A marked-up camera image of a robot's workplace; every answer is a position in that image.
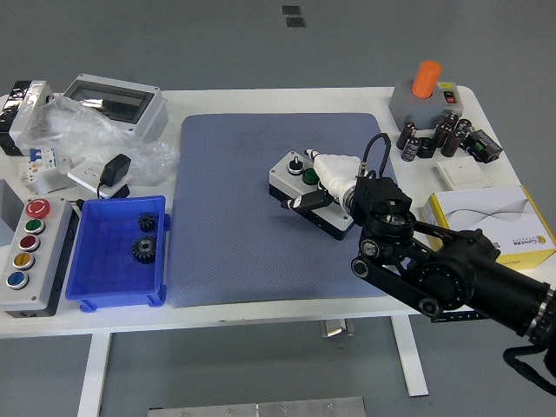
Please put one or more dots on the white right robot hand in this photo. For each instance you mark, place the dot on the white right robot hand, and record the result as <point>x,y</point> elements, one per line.
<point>334,171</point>

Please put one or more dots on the grey four-control button box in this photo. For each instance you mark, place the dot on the grey four-control button box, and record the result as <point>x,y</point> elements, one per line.
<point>284,178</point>

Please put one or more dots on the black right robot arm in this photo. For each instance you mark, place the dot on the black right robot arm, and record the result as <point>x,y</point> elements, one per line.
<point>469,269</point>

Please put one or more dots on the grey five-button control box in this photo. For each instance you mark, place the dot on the grey five-button control box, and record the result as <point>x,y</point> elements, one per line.
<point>37,278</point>

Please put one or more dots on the short black capacitor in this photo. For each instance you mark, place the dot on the short black capacitor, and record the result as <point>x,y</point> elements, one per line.
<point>426,147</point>

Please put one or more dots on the blue-grey table mat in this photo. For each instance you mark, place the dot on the blue-grey table mat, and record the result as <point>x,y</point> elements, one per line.
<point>243,243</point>

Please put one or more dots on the orange cylinder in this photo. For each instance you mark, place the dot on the orange cylinder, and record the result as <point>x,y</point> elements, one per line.
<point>426,78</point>

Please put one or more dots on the black module with green terminals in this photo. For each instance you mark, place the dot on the black module with green terminals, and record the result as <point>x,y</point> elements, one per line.
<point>482,145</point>

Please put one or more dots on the dark floor cover plate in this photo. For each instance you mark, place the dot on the dark floor cover plate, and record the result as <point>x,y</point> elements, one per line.
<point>295,21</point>
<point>291,10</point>

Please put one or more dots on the white and yellow cardboard box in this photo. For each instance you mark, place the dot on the white and yellow cardboard box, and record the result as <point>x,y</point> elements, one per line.
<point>499,213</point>

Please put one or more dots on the black table control panel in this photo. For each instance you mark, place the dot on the black table control panel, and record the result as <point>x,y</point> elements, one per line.
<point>460,317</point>

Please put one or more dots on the small black gear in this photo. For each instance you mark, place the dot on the small black gear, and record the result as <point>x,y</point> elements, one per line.
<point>147,222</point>

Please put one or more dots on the white table leg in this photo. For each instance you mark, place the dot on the white table leg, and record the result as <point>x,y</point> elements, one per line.
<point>93,373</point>
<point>410,360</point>

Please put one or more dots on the large black gear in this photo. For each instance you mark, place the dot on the large black gear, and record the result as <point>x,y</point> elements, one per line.
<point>144,249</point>

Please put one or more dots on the black power adapter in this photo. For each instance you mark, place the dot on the black power adapter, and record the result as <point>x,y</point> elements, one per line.
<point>115,168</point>

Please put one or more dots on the blue plastic bin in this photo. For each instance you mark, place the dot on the blue plastic bin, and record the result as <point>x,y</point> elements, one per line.
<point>108,273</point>

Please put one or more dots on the grey metal plate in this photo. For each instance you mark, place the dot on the grey metal plate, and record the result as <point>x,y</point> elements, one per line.
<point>256,408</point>

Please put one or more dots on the clear plastic bag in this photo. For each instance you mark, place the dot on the clear plastic bag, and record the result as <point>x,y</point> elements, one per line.
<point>82,130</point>

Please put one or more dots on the white circuit breaker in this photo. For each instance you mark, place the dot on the white circuit breaker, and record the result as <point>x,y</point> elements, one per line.
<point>39,163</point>

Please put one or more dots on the grey metal box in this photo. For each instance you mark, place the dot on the grey metal box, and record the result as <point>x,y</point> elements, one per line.
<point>8,213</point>

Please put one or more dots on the grey rocker switch box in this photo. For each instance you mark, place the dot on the grey rocker switch box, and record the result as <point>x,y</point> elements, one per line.
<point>404,104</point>

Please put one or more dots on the white wall switch plate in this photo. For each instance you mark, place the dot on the white wall switch plate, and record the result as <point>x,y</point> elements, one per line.
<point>461,173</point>

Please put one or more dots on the metal bracket under table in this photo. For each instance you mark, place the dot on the metal bracket under table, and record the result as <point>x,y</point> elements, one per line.
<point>336,328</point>

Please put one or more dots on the grey enclosure with clear lid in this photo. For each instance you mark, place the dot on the grey enclosure with clear lid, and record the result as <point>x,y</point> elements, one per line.
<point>150,115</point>

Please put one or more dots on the white wall socket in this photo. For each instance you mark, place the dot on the white wall socket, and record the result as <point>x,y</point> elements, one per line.
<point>84,174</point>

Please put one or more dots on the white and black enclosure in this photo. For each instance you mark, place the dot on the white and black enclosure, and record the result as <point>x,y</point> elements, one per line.
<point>30,104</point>

